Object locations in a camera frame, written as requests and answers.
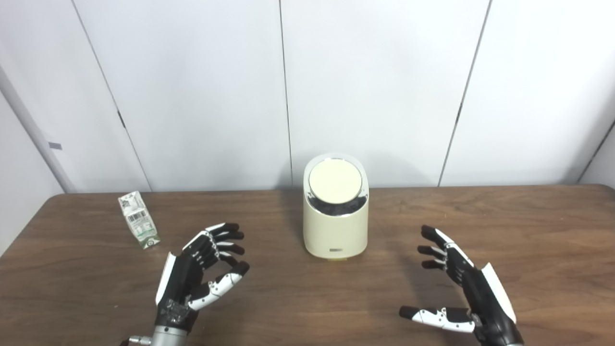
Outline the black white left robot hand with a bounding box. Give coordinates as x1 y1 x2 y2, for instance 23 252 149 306
155 222 250 334

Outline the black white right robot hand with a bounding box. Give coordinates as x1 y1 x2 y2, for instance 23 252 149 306
399 225 524 346

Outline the small white green milk carton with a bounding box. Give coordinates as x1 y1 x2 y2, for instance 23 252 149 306
118 191 160 250

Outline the cream-colored bin body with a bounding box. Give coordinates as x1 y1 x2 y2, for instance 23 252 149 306
303 153 370 261

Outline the cream round bin lid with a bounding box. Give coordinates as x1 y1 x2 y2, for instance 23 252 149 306
308 159 363 202

